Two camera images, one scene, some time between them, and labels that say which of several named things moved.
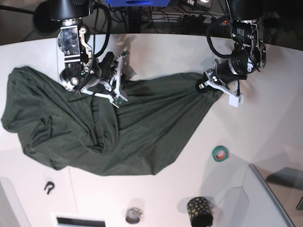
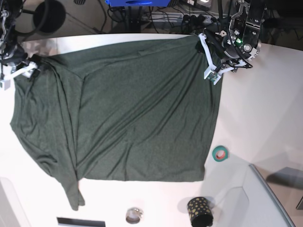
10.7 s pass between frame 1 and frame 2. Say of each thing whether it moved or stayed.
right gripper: moved
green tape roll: stayed
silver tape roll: stayed
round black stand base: stayed
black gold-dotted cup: stayed
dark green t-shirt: moved
